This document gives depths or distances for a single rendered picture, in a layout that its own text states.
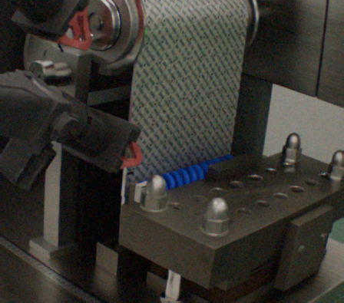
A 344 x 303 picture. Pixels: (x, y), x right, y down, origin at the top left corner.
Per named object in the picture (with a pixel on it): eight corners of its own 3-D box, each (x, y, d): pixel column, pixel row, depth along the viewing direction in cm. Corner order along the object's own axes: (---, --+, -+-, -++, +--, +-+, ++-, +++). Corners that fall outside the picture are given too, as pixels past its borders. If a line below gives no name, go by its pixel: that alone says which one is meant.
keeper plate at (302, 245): (272, 287, 106) (288, 221, 103) (309, 265, 114) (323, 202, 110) (286, 292, 105) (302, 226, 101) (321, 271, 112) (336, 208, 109)
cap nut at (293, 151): (276, 157, 124) (280, 131, 123) (287, 153, 127) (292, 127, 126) (293, 164, 122) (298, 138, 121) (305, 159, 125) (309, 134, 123)
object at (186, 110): (120, 195, 106) (133, 65, 101) (226, 163, 123) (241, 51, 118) (124, 196, 106) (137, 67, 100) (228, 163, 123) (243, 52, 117)
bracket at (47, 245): (27, 247, 112) (35, 51, 102) (57, 238, 116) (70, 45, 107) (47, 260, 109) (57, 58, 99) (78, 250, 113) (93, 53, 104)
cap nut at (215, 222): (193, 229, 95) (198, 196, 94) (212, 222, 98) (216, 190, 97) (216, 239, 93) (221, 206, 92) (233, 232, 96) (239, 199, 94)
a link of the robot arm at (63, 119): (69, 116, 82) (15, 74, 84) (14, 199, 83) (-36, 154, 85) (100, 126, 94) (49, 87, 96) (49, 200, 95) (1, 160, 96)
